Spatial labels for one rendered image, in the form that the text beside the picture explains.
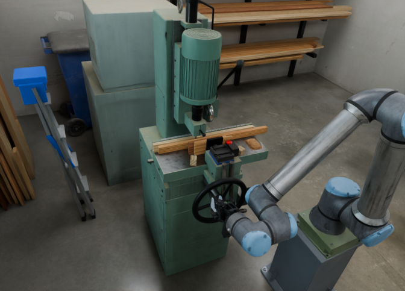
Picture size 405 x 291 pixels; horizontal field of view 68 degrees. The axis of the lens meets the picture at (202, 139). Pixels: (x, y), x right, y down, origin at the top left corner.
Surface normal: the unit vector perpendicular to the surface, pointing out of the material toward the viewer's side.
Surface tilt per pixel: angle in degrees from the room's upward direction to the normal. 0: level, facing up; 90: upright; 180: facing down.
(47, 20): 90
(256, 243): 70
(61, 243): 0
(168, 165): 0
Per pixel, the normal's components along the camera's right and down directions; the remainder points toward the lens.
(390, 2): -0.90, 0.21
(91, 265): 0.07, -0.81
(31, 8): 0.43, 0.55
